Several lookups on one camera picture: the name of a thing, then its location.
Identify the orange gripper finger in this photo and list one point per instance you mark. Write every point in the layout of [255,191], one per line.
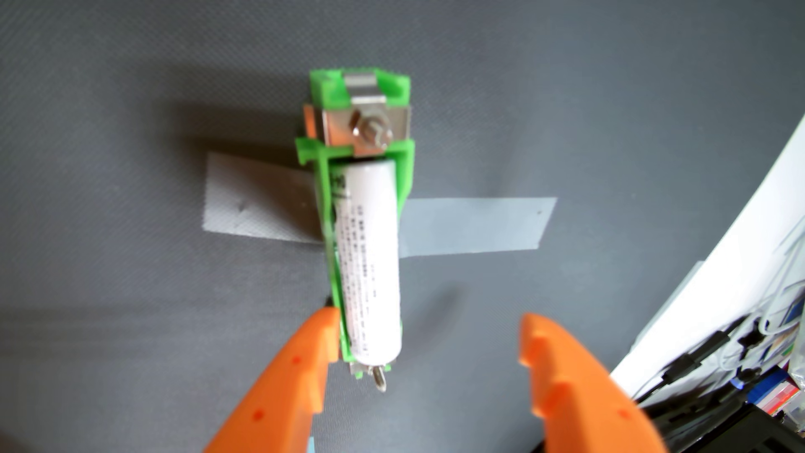
[283,396]
[585,402]

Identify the white cylindrical battery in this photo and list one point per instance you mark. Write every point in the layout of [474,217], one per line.
[368,264]

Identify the green plastic battery holder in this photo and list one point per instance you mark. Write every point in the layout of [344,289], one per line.
[327,189]

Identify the black Dell laptop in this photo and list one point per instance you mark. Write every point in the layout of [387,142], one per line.
[742,434]

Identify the dark grey mat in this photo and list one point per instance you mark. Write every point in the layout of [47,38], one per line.
[126,314]

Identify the grey tape strip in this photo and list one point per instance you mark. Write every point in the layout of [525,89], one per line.
[478,226]

